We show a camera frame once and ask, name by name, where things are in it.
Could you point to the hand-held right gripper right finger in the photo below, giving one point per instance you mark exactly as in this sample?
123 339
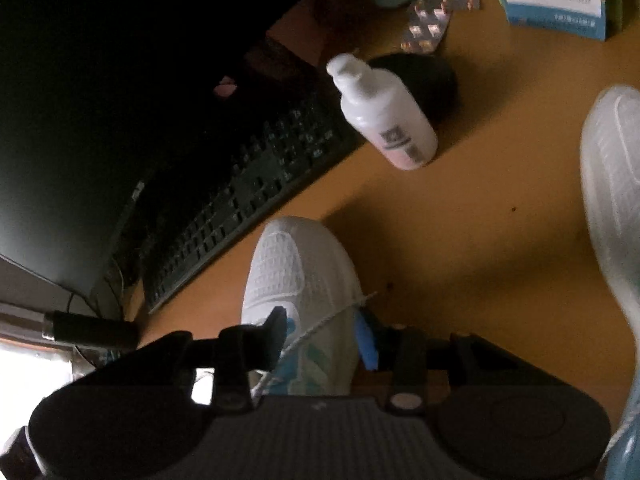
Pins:
366 342

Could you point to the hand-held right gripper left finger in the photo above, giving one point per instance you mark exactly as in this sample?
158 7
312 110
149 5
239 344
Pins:
272 330

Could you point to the white shoelace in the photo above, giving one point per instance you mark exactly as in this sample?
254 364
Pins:
325 321

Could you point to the white and blue shoe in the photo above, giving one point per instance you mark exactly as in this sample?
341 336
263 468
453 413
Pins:
615 185
285 265

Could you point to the black keyboard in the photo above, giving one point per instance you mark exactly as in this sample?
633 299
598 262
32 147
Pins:
240 200

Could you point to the black cylindrical device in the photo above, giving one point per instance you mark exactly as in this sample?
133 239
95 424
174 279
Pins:
90 329

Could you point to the white plastic bottle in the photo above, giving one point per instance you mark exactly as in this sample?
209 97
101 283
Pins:
385 110

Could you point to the black computer mouse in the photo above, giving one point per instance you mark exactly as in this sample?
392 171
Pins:
432 80

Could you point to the black computer monitor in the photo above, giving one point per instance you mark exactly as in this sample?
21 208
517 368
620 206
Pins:
100 110

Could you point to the brown box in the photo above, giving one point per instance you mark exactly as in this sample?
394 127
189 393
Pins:
300 30

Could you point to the large silver blister pack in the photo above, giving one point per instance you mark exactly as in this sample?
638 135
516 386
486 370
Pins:
425 30

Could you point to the small silver blister pack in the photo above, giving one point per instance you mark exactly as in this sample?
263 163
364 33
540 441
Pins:
460 1

